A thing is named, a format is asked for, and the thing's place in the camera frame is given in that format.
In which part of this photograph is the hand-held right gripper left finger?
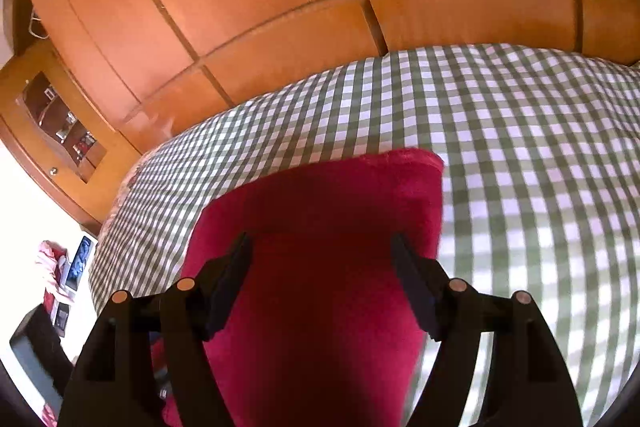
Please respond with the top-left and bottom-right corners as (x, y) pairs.
(57, 232), (254, 427)

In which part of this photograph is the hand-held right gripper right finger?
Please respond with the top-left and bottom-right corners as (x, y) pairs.
(391, 233), (584, 427)

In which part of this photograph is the red garment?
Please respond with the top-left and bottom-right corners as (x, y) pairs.
(150, 147), (446, 427)

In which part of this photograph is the blue picture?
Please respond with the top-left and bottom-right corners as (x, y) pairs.
(64, 234), (97, 294)

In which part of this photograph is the wooden glass-door corner cabinet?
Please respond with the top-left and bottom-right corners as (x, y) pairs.
(0, 39), (144, 236)

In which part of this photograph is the green checkered bedsheet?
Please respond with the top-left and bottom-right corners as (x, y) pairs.
(89, 44), (640, 427)

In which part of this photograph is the red and white cloth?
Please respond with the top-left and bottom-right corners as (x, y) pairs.
(34, 240), (69, 289)

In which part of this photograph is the small dark picture frame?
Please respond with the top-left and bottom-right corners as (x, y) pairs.
(52, 302), (72, 336)

